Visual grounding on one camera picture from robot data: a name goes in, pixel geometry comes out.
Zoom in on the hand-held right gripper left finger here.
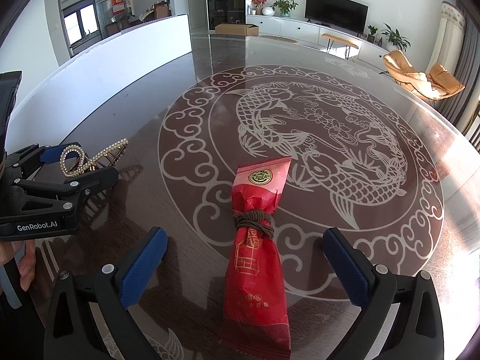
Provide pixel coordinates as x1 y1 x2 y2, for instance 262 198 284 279
43 226 168 360

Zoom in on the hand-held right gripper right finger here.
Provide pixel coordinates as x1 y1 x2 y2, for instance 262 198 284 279
322 228 445 360

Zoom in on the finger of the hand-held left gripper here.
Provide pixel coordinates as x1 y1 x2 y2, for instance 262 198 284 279
13 167 119 211
5 142 85 176

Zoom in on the pearl hair claw clip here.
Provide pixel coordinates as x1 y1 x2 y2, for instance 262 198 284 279
59 139 129 179

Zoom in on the red snack packet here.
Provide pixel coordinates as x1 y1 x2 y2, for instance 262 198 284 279
220 156 292 359

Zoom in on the brown elastic hair tie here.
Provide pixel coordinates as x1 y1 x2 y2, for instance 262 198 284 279
232 210 276 239

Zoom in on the white cardboard box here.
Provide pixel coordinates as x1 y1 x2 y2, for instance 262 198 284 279
5 14 193 158

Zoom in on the brown patterned glass desktop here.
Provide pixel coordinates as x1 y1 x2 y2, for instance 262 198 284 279
22 32 480 360

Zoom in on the person's left hand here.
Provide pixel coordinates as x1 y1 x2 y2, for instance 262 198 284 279
0 239 37 292

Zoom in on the glass sliding door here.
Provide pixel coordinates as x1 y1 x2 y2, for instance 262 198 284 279
62 0 132 49

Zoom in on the slatted wooden chair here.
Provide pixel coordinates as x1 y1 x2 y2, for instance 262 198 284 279
463 105 480 151

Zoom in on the orange rocking lounge chair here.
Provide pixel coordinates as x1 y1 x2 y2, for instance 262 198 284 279
379 50 466 100

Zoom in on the brown cardboard box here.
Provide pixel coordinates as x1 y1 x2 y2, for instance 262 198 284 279
215 23 259 37

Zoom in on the tall black glass cabinet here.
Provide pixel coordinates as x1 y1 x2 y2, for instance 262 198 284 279
204 0 248 31

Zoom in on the wooden bench with metal legs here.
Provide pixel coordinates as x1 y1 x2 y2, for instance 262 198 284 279
322 33 361 61

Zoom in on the grey curtain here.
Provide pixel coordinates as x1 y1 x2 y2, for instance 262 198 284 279
455 4 480 128

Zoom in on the beige oval floor cushion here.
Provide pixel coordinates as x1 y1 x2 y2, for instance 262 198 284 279
259 34 299 44

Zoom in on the large leafy potted plant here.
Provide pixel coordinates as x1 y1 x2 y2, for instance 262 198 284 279
380 23 411 51

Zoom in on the vase with red flowers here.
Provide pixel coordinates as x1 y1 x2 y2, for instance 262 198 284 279
249 0 271 16

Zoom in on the white low cabinet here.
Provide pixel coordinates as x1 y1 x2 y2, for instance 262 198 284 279
245 14 391 61

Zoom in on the beige lace curtain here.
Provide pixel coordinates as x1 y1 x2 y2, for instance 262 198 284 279
437 1 467 79

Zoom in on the black flat television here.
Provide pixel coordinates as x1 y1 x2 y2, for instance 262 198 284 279
304 0 369 34

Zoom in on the green plant in teal pot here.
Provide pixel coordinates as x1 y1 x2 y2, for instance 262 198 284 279
272 0 299 18

